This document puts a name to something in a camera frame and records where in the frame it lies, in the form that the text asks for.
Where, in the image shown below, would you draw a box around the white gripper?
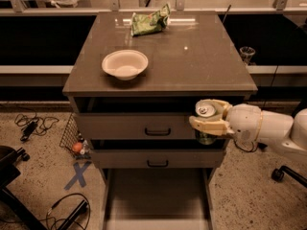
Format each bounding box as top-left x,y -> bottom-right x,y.
189,99 -> 262,142

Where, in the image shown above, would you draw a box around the white paper bowl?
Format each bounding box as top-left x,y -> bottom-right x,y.
102,50 -> 149,81

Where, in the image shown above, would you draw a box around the clear glass cup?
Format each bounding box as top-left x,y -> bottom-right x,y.
239,46 -> 256,65

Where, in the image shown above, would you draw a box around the grey drawer cabinet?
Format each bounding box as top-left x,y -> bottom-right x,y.
63,11 -> 257,230

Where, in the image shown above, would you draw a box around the black office chair left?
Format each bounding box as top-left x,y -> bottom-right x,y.
0,146 -> 47,230

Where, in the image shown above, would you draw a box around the grey drawer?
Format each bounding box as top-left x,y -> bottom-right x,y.
72,96 -> 246,141
102,169 -> 216,230
90,139 -> 227,169

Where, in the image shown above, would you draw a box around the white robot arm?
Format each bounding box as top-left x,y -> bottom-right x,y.
189,99 -> 307,162

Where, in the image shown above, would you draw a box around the bottom grey drawer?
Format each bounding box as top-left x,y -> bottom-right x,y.
102,169 -> 216,230

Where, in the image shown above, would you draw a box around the black cable bottom left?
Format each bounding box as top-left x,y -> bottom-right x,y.
39,193 -> 91,230

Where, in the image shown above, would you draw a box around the small bottle in basket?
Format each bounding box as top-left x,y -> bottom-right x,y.
80,140 -> 90,155

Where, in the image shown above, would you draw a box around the top grey drawer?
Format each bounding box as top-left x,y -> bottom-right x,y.
72,96 -> 246,141

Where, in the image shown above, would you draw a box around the black cable right floor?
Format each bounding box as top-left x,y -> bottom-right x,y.
233,139 -> 259,153

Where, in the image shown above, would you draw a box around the black power adapter cable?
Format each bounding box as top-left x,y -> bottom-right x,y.
13,112 -> 60,143

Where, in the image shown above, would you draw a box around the green soda can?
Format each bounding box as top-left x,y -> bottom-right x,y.
195,100 -> 216,146

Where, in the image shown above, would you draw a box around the green chip bag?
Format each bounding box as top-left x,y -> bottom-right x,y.
130,4 -> 171,36

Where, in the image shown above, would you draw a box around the black chair caster right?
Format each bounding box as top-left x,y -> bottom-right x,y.
271,166 -> 307,188

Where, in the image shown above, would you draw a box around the orange fruit in basket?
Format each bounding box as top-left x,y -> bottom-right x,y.
72,142 -> 83,154

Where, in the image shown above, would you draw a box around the blue tape cross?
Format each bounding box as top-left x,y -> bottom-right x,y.
64,161 -> 91,191

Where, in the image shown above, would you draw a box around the wire basket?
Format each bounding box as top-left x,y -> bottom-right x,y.
59,114 -> 90,160

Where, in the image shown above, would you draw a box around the middle grey drawer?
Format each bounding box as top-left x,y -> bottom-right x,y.
90,139 -> 227,169

